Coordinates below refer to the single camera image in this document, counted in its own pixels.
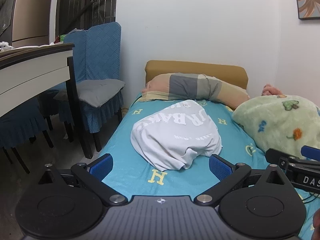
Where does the pink fluffy cloth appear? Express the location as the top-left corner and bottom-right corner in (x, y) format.
(261, 82), (284, 97)

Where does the dark grey cloth cover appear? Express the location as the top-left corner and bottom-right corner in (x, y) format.
(0, 0), (18, 38)

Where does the mustard yellow headboard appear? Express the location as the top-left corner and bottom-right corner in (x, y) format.
(145, 60), (248, 98)

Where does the black USB cable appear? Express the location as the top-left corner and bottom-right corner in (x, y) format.
(300, 191), (320, 203)

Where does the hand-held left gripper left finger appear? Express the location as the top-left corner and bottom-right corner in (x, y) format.
(37, 154), (128, 207)

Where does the green fleece cartoon blanket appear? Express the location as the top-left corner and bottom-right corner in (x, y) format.
(232, 94), (320, 160)

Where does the bronze refrigerator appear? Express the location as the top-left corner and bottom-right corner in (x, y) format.
(11, 0), (54, 48)

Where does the white table with dark frame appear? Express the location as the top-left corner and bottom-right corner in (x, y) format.
(0, 42), (94, 159)

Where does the grey seat cushion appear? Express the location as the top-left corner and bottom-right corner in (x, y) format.
(53, 78), (126, 108)

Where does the plaid pillow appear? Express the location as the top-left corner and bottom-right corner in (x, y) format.
(141, 73), (251, 110)

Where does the white printed t-shirt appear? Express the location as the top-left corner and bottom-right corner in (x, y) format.
(130, 99), (223, 171)

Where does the teal printed bed sheet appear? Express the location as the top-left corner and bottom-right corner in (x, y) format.
(101, 94), (320, 239)

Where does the leaf print wall picture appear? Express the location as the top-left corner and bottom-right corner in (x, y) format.
(292, 0), (320, 20)

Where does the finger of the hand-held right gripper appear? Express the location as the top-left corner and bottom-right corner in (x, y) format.
(301, 145), (320, 161)
(265, 149), (302, 166)

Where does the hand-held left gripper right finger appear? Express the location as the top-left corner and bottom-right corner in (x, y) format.
(194, 154), (285, 207)

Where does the dark window grille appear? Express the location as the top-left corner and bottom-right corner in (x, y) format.
(55, 0), (118, 39)

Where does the blue covered chair grey cushion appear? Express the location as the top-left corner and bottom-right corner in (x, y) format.
(54, 22), (126, 159)

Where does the white plastic bag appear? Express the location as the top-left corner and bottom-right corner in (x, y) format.
(0, 41), (14, 53)

